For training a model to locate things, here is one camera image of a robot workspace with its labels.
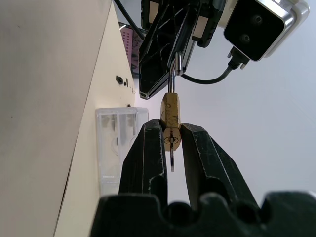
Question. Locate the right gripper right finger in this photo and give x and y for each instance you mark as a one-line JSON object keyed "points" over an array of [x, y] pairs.
{"points": [[207, 165]]}

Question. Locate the small black block part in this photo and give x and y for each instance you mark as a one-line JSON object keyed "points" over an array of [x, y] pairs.
{"points": [[119, 80]]}

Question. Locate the small brass padlock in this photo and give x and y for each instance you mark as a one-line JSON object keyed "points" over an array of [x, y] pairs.
{"points": [[170, 113]]}

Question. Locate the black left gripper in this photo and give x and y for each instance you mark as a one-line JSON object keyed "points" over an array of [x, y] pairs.
{"points": [[207, 7]]}

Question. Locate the open laptop with pink screen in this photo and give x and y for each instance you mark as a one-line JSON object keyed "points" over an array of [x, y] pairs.
{"points": [[128, 42]]}

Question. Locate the small silver key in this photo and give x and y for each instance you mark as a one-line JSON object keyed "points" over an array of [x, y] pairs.
{"points": [[172, 163]]}

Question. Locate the clear plastic drawer box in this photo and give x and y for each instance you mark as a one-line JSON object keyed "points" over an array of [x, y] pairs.
{"points": [[111, 148]]}

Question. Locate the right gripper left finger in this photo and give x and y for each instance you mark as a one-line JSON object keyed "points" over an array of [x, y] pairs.
{"points": [[145, 160]]}

